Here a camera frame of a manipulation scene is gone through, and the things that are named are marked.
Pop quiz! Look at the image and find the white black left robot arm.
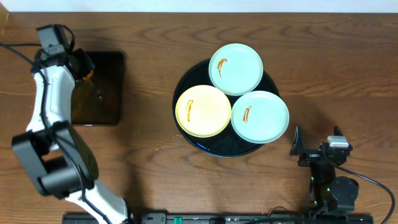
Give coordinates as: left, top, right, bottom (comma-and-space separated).
12, 50, 134, 223

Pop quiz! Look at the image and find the black rectangular water tray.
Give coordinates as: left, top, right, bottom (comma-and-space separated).
71, 51, 125, 126

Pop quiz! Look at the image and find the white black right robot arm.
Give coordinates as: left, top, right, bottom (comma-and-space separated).
289, 126, 359, 218

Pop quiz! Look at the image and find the yellow plate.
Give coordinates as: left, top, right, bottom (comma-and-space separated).
174, 85, 231, 138

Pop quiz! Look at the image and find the mint green plate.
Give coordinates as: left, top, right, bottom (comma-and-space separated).
231, 91, 290, 144
208, 43, 263, 96

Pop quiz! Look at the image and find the lower mint green plate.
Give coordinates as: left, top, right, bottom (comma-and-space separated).
231, 91, 290, 144

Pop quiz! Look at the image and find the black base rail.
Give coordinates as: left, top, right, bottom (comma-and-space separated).
61, 212, 374, 224

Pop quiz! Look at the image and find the round black serving tray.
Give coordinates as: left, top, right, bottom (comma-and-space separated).
172, 59, 263, 157

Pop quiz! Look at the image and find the orange green sponge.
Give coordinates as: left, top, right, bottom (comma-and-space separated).
83, 70, 94, 80

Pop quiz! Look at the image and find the top mint green plate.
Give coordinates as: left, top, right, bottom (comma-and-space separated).
208, 43, 263, 96

